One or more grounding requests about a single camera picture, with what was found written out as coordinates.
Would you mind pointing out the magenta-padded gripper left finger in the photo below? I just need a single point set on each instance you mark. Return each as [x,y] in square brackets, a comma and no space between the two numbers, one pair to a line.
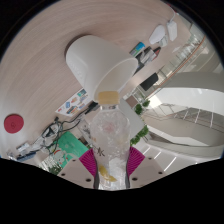
[75,174]

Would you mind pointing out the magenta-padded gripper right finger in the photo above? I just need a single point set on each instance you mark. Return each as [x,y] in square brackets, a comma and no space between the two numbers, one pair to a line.
[146,172]

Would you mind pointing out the clear bottle with tan cap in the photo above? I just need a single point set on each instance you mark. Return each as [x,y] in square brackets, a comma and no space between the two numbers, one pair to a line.
[110,136]

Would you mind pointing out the green tote bag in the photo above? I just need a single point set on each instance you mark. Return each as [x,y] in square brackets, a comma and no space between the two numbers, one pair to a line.
[68,148]

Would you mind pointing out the white planter cabinet with plants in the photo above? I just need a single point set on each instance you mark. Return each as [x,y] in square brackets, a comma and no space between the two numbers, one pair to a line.
[140,133]

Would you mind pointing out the small black pouch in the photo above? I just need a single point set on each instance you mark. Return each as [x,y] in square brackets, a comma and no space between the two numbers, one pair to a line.
[92,106]

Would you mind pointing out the colourful sticker sheet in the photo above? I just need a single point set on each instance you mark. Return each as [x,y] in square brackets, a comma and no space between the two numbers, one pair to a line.
[73,101]

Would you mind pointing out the black chair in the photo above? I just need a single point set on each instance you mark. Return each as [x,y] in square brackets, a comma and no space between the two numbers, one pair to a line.
[149,81]

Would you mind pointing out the white mug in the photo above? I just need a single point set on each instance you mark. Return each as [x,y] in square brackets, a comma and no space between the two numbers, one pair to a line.
[90,61]

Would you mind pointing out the open paper booklet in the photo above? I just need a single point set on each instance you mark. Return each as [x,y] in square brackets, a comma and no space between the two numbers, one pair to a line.
[146,56]

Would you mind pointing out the white computer mouse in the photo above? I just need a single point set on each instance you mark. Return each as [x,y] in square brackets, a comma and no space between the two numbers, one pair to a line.
[157,34]

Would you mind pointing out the white power adapter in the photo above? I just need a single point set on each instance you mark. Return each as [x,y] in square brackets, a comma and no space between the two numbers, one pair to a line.
[172,31]

